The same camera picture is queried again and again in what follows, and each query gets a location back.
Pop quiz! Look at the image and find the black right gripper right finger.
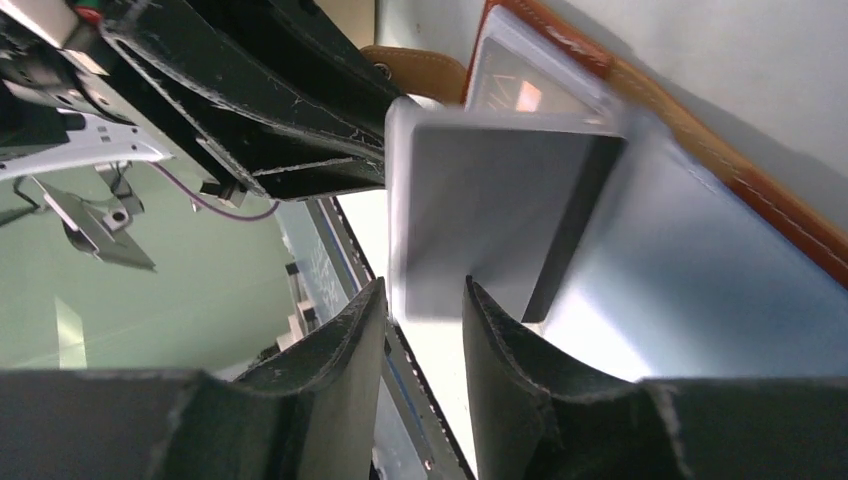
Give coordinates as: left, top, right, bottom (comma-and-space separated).
462, 279, 847, 479

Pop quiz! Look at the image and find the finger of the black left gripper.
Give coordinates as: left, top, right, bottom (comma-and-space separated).
100, 1, 385, 200
190, 0, 402, 126

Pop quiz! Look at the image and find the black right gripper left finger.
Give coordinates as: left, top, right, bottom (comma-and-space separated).
1, 279, 387, 479

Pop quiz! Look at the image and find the brown leather card holder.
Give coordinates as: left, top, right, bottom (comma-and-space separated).
360, 0, 848, 382

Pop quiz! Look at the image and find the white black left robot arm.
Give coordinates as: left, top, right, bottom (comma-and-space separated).
1, 1, 402, 201

